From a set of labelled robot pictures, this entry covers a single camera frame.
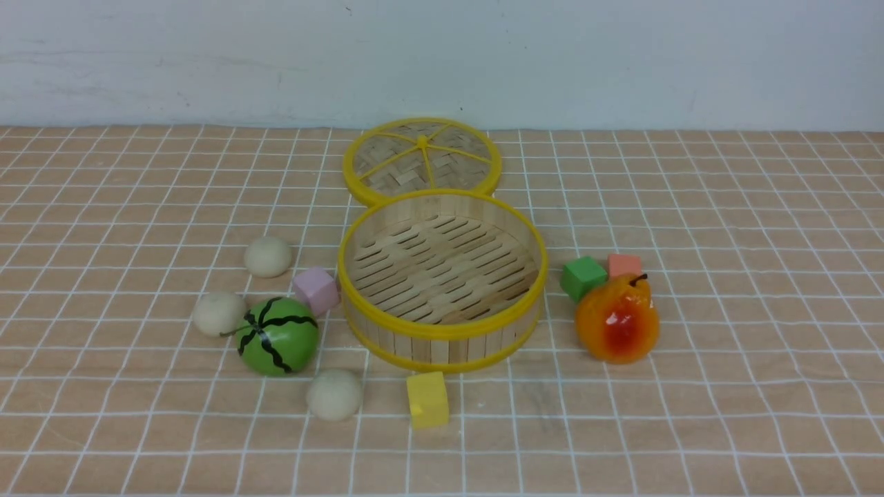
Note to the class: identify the bamboo steamer tray yellow rim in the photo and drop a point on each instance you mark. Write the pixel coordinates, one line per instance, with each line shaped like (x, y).
(442, 280)

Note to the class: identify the green toy watermelon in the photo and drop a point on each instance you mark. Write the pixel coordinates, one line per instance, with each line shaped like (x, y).
(277, 337)

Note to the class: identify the orange toy pear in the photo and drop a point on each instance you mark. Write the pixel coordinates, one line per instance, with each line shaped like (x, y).
(618, 322)

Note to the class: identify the yellow cube block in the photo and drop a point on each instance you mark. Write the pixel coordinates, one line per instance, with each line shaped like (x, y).
(427, 400)

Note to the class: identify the bamboo steamer lid yellow rim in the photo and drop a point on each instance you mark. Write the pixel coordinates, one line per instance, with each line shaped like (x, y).
(420, 153)

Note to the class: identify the salmon cube block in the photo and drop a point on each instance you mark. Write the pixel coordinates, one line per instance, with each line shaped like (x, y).
(619, 264)

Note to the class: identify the green cube block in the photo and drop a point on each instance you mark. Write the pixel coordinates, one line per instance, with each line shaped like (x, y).
(580, 276)

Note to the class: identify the checkered orange tablecloth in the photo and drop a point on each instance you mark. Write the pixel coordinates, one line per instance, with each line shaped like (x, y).
(763, 252)

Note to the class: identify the pink cube block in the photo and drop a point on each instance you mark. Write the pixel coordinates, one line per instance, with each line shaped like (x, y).
(317, 289)

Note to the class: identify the white bun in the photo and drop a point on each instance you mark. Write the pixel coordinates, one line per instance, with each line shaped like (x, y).
(267, 257)
(335, 395)
(219, 314)

